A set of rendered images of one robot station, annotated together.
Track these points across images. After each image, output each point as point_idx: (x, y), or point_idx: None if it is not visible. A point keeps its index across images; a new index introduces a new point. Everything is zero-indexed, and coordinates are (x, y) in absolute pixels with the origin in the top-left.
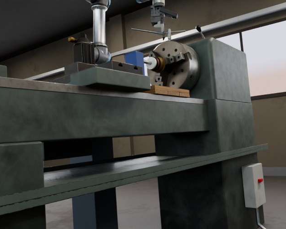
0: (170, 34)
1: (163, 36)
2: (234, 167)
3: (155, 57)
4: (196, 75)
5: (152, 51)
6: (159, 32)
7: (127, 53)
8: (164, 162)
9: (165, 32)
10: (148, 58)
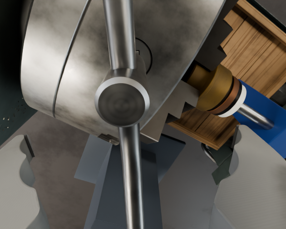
0: (144, 69)
1: (28, 151)
2: None
3: (224, 95)
4: None
5: (155, 136)
6: (142, 184)
7: None
8: None
9: (139, 126)
10: (231, 114)
